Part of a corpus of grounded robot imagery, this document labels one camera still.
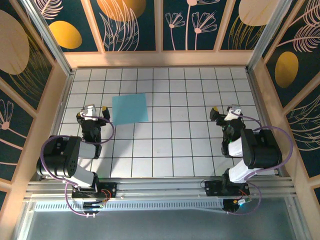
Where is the round black connector module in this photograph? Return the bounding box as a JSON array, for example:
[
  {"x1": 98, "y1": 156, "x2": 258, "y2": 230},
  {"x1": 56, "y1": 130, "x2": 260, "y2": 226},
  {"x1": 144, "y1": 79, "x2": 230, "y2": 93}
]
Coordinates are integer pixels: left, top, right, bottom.
[{"x1": 222, "y1": 198, "x2": 253, "y2": 215}]

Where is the white slotted cable duct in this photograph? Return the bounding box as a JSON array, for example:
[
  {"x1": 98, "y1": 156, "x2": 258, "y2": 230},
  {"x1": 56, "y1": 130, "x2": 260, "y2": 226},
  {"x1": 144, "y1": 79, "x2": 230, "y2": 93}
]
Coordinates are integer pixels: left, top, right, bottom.
[{"x1": 33, "y1": 201, "x2": 226, "y2": 213}]

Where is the aluminium side rail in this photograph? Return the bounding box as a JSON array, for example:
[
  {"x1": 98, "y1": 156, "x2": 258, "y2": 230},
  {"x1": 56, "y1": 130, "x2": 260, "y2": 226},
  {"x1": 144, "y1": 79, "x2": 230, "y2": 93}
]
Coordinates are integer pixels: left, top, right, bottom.
[
  {"x1": 37, "y1": 71, "x2": 76, "y2": 181},
  {"x1": 247, "y1": 69, "x2": 286, "y2": 178}
]

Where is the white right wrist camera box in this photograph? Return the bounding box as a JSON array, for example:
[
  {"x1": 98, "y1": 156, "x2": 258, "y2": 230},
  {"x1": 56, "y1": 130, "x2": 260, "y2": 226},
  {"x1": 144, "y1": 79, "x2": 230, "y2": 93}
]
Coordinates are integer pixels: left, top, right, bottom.
[{"x1": 223, "y1": 104, "x2": 243, "y2": 122}]

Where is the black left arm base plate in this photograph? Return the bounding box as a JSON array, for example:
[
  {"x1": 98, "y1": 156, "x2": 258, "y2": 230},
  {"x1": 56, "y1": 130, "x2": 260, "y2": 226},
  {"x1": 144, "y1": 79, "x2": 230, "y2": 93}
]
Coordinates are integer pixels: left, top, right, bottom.
[{"x1": 71, "y1": 182, "x2": 118, "y2": 200}]

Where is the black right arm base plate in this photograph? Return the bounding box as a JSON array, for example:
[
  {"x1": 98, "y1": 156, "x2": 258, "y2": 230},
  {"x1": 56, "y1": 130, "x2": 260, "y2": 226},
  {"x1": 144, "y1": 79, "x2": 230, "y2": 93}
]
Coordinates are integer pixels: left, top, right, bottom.
[{"x1": 204, "y1": 180, "x2": 250, "y2": 197}]

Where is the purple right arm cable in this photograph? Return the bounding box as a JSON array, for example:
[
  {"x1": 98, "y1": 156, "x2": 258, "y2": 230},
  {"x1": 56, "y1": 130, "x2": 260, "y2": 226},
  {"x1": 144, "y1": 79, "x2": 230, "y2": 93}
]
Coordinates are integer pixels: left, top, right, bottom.
[{"x1": 226, "y1": 112, "x2": 294, "y2": 216}]

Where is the light blue paper sheet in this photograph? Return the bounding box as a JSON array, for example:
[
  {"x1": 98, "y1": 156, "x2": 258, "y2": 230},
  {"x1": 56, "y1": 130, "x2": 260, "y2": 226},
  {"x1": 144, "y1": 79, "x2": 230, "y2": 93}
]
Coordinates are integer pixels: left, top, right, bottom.
[{"x1": 111, "y1": 93, "x2": 150, "y2": 125}]

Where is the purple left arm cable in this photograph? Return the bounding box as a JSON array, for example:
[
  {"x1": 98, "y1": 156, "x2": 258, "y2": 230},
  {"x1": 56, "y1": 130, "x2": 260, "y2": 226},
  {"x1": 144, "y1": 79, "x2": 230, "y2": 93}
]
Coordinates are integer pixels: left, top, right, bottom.
[{"x1": 39, "y1": 113, "x2": 116, "y2": 219}]

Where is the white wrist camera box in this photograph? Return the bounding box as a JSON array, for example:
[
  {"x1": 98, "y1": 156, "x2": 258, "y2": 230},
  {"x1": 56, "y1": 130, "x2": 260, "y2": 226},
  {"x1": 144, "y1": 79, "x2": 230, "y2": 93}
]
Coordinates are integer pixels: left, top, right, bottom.
[
  {"x1": 81, "y1": 104, "x2": 99, "y2": 122},
  {"x1": 223, "y1": 104, "x2": 243, "y2": 122}
]

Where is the aluminium corner post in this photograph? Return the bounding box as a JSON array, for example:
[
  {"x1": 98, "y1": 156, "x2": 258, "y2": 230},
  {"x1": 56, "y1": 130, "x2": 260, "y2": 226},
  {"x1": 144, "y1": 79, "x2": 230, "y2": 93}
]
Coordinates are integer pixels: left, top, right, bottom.
[
  {"x1": 21, "y1": 0, "x2": 76, "y2": 76},
  {"x1": 246, "y1": 0, "x2": 295, "y2": 73}
]

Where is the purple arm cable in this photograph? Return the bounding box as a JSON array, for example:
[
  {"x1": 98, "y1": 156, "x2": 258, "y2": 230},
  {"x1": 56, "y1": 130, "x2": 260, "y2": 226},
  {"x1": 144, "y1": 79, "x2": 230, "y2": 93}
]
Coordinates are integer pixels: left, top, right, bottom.
[
  {"x1": 39, "y1": 113, "x2": 116, "y2": 219},
  {"x1": 226, "y1": 112, "x2": 294, "y2": 216}
]

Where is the aluminium mounting rail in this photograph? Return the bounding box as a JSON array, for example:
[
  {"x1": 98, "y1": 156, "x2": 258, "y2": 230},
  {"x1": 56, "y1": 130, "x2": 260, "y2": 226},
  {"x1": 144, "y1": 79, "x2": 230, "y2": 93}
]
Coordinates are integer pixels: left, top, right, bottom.
[{"x1": 23, "y1": 176, "x2": 297, "y2": 204}]

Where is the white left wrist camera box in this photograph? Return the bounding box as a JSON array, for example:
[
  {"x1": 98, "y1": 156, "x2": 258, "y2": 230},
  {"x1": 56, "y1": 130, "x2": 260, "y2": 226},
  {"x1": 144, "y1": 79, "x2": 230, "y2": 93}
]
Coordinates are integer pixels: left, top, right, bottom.
[{"x1": 81, "y1": 104, "x2": 99, "y2": 122}]

